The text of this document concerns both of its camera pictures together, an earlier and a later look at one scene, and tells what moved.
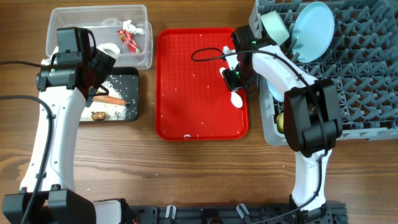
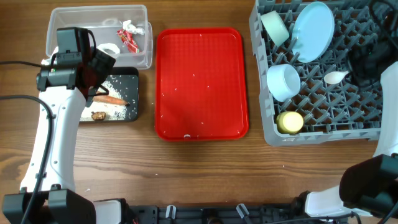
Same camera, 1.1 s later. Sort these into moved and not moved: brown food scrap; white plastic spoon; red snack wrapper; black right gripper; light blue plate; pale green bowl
Moved: white plastic spoon; black right gripper
Not moved: brown food scrap; pale green bowl; red snack wrapper; light blue plate
